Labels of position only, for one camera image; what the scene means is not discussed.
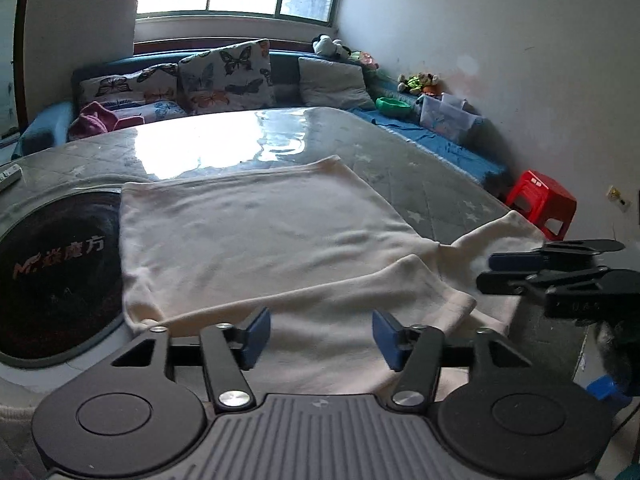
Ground white remote control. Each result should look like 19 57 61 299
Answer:
0 164 24 192

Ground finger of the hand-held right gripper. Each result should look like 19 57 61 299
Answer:
475 267 612 306
488 239 626 272

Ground panda plush toy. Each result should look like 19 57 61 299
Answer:
312 34 352 59

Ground green pink plush toy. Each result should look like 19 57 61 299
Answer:
350 50 380 72

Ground green bowl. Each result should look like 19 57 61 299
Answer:
376 97 415 119

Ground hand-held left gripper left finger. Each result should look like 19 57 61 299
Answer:
112 307 272 412

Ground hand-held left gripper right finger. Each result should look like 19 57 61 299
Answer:
372 310 533 407

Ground large butterfly print pillow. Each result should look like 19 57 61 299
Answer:
178 40 277 115

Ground clear plastic box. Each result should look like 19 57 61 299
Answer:
419 92 484 144

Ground blue plastic object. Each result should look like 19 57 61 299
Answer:
585 376 633 413

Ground grey pillow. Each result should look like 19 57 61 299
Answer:
298 57 376 111

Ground pink garment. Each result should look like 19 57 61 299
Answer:
68 101 146 142

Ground yellow green plush toy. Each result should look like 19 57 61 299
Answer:
397 72 444 97

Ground long butterfly print pillow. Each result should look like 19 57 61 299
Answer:
79 64 189 122

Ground red plastic stool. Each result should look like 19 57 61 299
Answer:
505 170 578 241

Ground blue sofa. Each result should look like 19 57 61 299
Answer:
11 51 513 197

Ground round black logo mat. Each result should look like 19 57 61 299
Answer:
0 191 132 361

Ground white garment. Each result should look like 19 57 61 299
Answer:
119 155 546 397

